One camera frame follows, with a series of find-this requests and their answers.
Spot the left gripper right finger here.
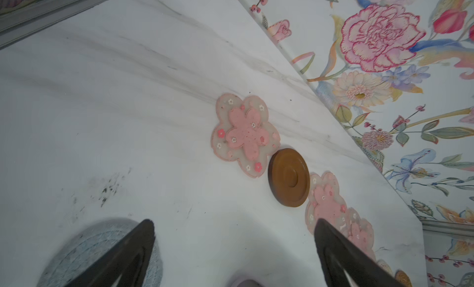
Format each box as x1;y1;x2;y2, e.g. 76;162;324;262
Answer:
314;219;402;287

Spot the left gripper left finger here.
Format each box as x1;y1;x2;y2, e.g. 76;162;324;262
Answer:
67;219;156;287

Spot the pink flower coaster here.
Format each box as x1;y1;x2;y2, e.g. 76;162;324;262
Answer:
346;208;376;261
211;93;280;178
305;172;348;236

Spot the grey round knitted coaster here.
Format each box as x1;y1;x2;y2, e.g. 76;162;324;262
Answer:
36;217;164;287

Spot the woven rattan round coaster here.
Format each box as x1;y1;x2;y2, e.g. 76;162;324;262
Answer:
395;270;412;287

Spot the brown wooden round coaster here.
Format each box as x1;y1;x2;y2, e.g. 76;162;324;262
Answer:
268;148;310;207

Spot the white embroidered round coaster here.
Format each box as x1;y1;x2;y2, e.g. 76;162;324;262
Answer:
376;259;394;277

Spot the right corner aluminium post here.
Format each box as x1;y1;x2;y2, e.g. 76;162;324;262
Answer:
421;220;474;239

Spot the corner aluminium post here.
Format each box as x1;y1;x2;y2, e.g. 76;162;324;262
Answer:
421;220;474;239
1;0;107;49

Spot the left corner aluminium post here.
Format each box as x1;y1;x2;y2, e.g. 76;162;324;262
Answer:
1;0;107;49

